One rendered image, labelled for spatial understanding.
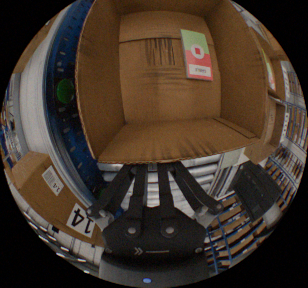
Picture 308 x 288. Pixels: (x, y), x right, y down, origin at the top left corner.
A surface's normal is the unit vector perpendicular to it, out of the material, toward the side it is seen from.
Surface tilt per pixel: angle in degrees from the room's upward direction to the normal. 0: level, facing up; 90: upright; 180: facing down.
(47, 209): 90
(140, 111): 0
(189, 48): 0
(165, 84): 1
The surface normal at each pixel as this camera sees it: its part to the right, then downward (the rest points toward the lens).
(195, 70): 0.02, 0.37
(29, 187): 1.00, -0.09
